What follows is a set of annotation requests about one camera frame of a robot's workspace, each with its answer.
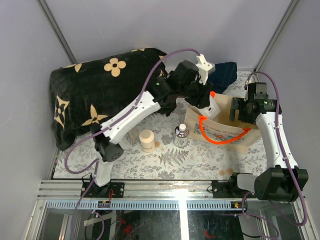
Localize floral patterned tablecloth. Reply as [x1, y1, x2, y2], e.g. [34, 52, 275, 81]
[53, 67, 272, 181]

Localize beige round bottle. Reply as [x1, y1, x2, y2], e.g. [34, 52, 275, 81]
[139, 129, 156, 153]

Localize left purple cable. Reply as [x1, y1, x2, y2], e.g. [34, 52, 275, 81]
[64, 48, 202, 240]

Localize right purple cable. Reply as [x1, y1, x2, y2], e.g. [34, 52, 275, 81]
[241, 71, 309, 240]

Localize dark blue denim garment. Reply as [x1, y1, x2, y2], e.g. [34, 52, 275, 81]
[207, 61, 238, 94]

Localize beige canvas bag orange handles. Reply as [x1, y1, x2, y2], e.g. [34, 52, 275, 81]
[184, 93, 261, 154]

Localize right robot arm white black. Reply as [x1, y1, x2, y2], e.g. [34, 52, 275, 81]
[227, 82, 309, 202]

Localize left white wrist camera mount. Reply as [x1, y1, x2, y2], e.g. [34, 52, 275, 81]
[195, 54, 216, 85]

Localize purple cable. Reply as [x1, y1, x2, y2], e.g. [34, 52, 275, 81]
[241, 71, 309, 240]
[64, 48, 202, 240]

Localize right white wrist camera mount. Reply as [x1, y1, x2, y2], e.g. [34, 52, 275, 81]
[244, 76, 252, 101]

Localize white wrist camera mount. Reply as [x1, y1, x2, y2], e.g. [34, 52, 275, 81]
[244, 76, 252, 101]
[195, 54, 216, 85]

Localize aluminium mounting rail frame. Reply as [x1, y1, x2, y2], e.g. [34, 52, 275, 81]
[25, 177, 319, 240]

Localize white rectangular lotion bottle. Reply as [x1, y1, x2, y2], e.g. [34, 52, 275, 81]
[199, 95, 221, 121]

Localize clear square bottle grey cap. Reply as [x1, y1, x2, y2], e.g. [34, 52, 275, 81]
[128, 128, 139, 145]

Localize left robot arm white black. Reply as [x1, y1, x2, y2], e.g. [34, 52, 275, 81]
[91, 55, 218, 198]

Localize clear round bottle white cap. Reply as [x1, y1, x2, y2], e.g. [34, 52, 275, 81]
[173, 123, 189, 147]

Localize black floral pattern pillow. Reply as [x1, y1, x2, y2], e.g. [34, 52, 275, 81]
[49, 48, 166, 151]

